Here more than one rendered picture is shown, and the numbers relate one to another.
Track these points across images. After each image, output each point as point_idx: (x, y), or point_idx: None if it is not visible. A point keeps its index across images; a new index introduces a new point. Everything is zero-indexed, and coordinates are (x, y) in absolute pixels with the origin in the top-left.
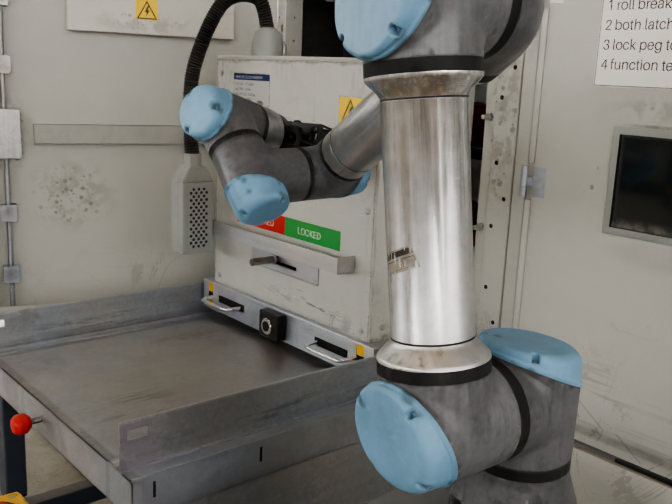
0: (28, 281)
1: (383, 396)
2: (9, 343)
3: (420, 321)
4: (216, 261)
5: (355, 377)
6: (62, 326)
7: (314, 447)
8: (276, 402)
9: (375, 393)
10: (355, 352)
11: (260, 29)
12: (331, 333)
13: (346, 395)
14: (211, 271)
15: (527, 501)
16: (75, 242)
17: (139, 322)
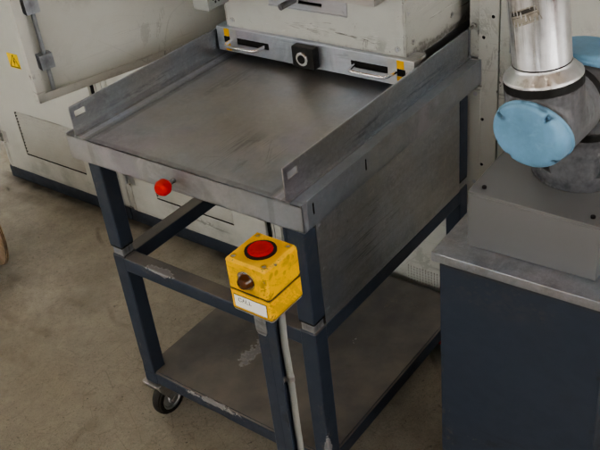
0: (59, 63)
1: (523, 111)
2: (92, 124)
3: (543, 55)
4: (226, 8)
5: (406, 88)
6: (125, 98)
7: (394, 149)
8: (363, 123)
9: (516, 109)
10: (395, 67)
11: None
12: (369, 55)
13: (402, 104)
14: (205, 14)
15: (598, 154)
16: (89, 17)
17: (177, 79)
